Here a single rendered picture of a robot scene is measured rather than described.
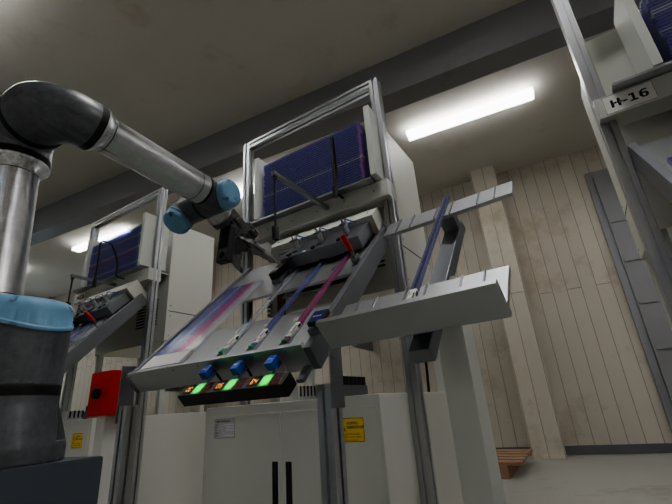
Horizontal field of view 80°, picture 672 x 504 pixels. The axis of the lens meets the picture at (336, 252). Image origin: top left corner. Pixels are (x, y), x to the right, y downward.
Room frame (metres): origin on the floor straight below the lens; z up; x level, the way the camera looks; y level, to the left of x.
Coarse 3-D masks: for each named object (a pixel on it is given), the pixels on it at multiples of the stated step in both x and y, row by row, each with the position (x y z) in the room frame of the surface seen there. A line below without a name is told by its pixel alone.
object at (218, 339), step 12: (300, 312) 1.10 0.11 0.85; (312, 312) 1.06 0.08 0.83; (252, 324) 1.18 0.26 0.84; (264, 324) 1.14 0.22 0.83; (276, 324) 1.10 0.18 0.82; (288, 324) 1.07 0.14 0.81; (216, 336) 1.23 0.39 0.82; (228, 336) 1.19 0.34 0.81; (252, 336) 1.11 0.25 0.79; (276, 336) 1.04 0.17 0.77; (300, 336) 0.98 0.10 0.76; (204, 348) 1.20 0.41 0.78; (216, 348) 1.16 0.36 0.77; (228, 348) 1.10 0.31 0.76; (240, 348) 1.08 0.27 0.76; (192, 360) 1.16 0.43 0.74
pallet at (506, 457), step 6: (498, 450) 4.16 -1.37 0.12; (504, 450) 4.12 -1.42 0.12; (510, 450) 4.09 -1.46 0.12; (516, 450) 4.06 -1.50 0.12; (522, 450) 4.03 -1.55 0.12; (528, 450) 4.00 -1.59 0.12; (498, 456) 3.79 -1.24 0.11; (504, 456) 3.77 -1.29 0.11; (510, 456) 3.75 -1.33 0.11; (516, 456) 3.72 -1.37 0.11; (522, 456) 3.70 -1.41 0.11; (528, 456) 3.78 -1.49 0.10; (498, 462) 3.46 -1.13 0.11; (504, 462) 3.44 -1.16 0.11; (510, 462) 3.42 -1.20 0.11; (516, 462) 3.40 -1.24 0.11; (522, 462) 3.44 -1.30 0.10; (504, 468) 3.44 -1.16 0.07; (510, 468) 3.53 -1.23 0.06; (516, 468) 3.77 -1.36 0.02; (504, 474) 3.45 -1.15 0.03; (510, 474) 3.48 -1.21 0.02
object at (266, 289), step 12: (372, 240) 1.31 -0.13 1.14; (360, 252) 1.27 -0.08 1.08; (276, 264) 1.60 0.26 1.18; (312, 264) 1.39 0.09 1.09; (324, 264) 1.33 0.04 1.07; (336, 264) 1.28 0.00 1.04; (348, 264) 1.23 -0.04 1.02; (252, 276) 1.61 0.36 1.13; (264, 276) 1.53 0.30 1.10; (288, 276) 1.40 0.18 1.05; (300, 276) 1.34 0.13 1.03; (324, 276) 1.24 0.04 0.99; (336, 276) 1.19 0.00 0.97; (348, 276) 1.18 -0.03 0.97; (264, 288) 1.41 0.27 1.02; (276, 288) 1.35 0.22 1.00; (288, 288) 1.30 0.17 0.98; (312, 288) 1.32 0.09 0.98; (252, 300) 1.38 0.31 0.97
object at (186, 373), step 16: (240, 352) 1.01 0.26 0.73; (256, 352) 0.97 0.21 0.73; (272, 352) 0.95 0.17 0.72; (288, 352) 0.93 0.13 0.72; (304, 352) 0.92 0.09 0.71; (160, 368) 1.16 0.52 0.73; (176, 368) 1.13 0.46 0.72; (192, 368) 1.10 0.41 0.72; (224, 368) 1.06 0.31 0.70; (256, 368) 1.01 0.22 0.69; (288, 368) 0.97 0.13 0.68; (144, 384) 1.24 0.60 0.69; (160, 384) 1.21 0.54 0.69; (176, 384) 1.18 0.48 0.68; (192, 384) 1.16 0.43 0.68
